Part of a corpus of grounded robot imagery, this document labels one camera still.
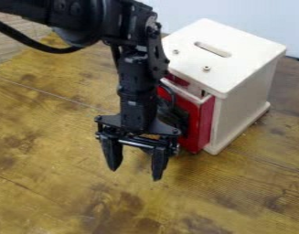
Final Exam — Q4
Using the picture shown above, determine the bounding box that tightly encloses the white wooden box cabinet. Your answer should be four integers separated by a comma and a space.
163, 18, 286, 154

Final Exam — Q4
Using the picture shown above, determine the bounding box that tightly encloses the black metal drawer handle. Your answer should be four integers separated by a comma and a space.
158, 87, 190, 138

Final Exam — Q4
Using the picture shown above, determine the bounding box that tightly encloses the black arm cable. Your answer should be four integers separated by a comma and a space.
0, 16, 83, 55

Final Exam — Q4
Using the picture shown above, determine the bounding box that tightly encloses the red drawer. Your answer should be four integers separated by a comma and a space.
162, 74, 215, 154

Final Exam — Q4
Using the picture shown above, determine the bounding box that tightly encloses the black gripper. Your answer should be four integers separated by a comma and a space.
94, 100, 183, 182

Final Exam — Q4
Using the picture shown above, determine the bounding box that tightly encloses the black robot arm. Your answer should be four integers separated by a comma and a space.
0, 0, 181, 180

